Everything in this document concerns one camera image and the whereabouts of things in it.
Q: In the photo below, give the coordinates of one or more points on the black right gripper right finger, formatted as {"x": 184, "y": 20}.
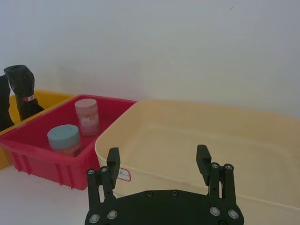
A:
{"x": 216, "y": 180}

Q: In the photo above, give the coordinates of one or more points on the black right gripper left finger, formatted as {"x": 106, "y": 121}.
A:
{"x": 110, "y": 178}

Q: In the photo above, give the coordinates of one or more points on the cream plastic bin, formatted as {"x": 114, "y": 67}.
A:
{"x": 187, "y": 131}

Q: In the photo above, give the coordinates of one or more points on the clear jar with grey-blue lid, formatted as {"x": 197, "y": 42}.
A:
{"x": 63, "y": 137}

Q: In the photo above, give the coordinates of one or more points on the clear jar with pink lid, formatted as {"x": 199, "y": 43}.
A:
{"x": 87, "y": 117}

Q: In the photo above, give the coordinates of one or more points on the red plastic bin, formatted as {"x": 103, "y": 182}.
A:
{"x": 35, "y": 140}

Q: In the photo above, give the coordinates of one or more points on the yellow plastic bin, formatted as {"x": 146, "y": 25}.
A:
{"x": 51, "y": 98}

